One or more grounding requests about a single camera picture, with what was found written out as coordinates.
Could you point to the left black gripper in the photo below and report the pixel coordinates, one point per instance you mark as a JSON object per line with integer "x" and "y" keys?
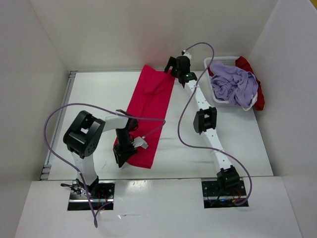
{"x": 122, "y": 155}

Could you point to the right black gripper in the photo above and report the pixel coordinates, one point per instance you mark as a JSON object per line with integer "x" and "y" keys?
{"x": 171, "y": 62}

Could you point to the pink t shirt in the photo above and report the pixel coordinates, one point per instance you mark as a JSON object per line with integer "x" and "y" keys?
{"x": 150, "y": 99}

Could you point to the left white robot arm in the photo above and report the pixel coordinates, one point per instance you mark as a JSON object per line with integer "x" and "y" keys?
{"x": 82, "y": 139}

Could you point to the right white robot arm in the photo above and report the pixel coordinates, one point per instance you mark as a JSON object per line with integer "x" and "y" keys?
{"x": 204, "y": 123}

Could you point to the lavender t shirt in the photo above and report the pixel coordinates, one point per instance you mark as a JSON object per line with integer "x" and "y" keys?
{"x": 234, "y": 85}

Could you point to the dark red t shirt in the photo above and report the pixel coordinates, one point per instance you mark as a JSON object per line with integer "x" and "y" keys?
{"x": 242, "y": 63}

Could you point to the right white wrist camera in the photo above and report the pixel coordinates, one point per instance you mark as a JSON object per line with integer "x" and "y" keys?
{"x": 186, "y": 54}

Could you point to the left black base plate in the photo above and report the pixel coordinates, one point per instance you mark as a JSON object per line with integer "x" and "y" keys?
{"x": 103, "y": 199}

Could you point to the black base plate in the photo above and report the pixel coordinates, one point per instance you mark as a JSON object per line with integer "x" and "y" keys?
{"x": 103, "y": 199}
{"x": 214, "y": 198}

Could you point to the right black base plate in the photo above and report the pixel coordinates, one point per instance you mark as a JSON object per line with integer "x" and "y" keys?
{"x": 214, "y": 198}

